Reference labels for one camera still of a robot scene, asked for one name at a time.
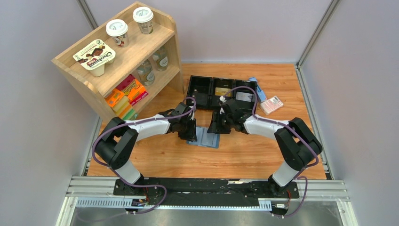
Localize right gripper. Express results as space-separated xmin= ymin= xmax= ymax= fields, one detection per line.
xmin=207 ymin=111 xmax=233 ymax=135

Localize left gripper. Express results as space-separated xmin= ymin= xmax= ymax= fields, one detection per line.
xmin=178 ymin=118 xmax=198 ymax=142

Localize teal leather card holder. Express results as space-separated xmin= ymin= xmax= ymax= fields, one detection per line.
xmin=186 ymin=127 xmax=220 ymax=148

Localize dark credit card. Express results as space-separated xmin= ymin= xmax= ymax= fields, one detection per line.
xmin=193 ymin=93 xmax=208 ymax=109

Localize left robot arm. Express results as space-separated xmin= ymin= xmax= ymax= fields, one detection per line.
xmin=92 ymin=102 xmax=197 ymax=195

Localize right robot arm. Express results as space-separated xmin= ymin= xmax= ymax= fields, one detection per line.
xmin=207 ymin=99 xmax=323 ymax=197

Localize gold card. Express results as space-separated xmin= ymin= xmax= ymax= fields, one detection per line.
xmin=213 ymin=87 xmax=231 ymax=97

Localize silver VIP card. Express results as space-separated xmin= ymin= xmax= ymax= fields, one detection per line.
xmin=236 ymin=91 xmax=253 ymax=102

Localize pink card box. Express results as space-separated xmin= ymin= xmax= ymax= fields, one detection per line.
xmin=260 ymin=96 xmax=284 ymax=115

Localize black bin middle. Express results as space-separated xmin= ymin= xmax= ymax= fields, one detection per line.
xmin=209 ymin=78 xmax=234 ymax=110

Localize black bin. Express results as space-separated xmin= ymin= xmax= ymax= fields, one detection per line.
xmin=209 ymin=78 xmax=234 ymax=110
xmin=232 ymin=80 xmax=256 ymax=113
xmin=186 ymin=75 xmax=213 ymax=110

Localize black bin left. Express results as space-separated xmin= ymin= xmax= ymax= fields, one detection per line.
xmin=186 ymin=75 xmax=213 ymax=110

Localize black bin right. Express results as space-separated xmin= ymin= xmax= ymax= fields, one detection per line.
xmin=232 ymin=80 xmax=256 ymax=113

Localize light blue box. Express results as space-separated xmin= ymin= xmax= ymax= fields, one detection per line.
xmin=248 ymin=77 xmax=267 ymax=103

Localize red orange sponge pack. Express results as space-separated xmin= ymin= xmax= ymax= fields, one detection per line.
xmin=116 ymin=74 xmax=148 ymax=106

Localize glass bottle left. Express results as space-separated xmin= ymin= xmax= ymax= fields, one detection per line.
xmin=136 ymin=59 xmax=155 ymax=86

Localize glass bottle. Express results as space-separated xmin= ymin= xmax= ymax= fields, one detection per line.
xmin=152 ymin=46 xmax=168 ymax=71
xmin=136 ymin=59 xmax=155 ymax=86

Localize colourful sponge stack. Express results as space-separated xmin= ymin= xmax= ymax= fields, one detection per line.
xmin=105 ymin=89 xmax=138 ymax=120

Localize glass bottle right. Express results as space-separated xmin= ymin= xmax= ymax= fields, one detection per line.
xmin=152 ymin=46 xmax=168 ymax=71

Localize wooden shelf unit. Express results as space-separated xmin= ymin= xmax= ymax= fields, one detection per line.
xmin=52 ymin=1 xmax=184 ymax=122

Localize Chobani yogurt pack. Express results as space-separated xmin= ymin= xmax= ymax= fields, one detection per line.
xmin=72 ymin=39 xmax=116 ymax=77

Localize white lidded cup right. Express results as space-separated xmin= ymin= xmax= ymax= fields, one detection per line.
xmin=133 ymin=7 xmax=154 ymax=34

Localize white lidded cup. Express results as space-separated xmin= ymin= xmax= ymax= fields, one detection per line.
xmin=105 ymin=19 xmax=129 ymax=48
xmin=133 ymin=7 xmax=154 ymax=34

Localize white lidded cup left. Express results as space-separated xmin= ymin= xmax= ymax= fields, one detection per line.
xmin=105 ymin=19 xmax=129 ymax=48

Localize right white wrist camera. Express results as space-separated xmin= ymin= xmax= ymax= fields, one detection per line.
xmin=219 ymin=96 xmax=226 ymax=104

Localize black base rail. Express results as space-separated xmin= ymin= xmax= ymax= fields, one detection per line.
xmin=113 ymin=178 xmax=299 ymax=207

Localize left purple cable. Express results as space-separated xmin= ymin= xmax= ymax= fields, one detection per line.
xmin=91 ymin=97 xmax=198 ymax=216

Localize purple cable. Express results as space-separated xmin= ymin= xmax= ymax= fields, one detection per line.
xmin=222 ymin=86 xmax=320 ymax=218
xmin=91 ymin=97 xmax=198 ymax=216

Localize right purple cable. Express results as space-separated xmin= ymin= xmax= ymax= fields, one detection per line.
xmin=222 ymin=86 xmax=320 ymax=218

